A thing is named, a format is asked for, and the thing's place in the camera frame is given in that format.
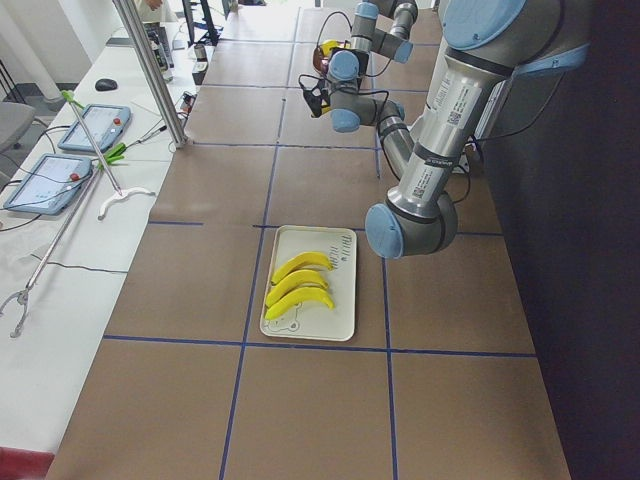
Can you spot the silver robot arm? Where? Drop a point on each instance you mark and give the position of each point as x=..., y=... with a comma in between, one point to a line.
x=384, y=27
x=484, y=43

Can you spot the brown wicker basket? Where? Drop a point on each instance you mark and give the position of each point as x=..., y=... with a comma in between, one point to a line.
x=321, y=61

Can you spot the cream bear tray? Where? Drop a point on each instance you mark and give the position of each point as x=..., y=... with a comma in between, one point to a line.
x=313, y=320

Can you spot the silver metal cup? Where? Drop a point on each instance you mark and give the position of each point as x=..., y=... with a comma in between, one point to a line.
x=200, y=53

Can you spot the long reacher grabber tool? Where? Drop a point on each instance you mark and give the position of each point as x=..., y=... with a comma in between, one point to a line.
x=84, y=186

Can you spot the far blue teach pendant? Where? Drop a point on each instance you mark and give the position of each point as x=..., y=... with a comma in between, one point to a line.
x=106, y=123

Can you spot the blue teach pendant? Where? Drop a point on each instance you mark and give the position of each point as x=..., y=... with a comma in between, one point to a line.
x=106, y=123
x=51, y=184

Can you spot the black computer mouse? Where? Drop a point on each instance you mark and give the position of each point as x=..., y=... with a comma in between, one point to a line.
x=105, y=84

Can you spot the near blue teach pendant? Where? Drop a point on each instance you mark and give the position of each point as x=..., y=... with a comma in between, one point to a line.
x=51, y=184

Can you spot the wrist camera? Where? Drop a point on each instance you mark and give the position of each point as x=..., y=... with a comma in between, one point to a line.
x=314, y=98

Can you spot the aluminium frame post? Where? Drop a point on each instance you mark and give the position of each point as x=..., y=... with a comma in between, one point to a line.
x=137, y=33

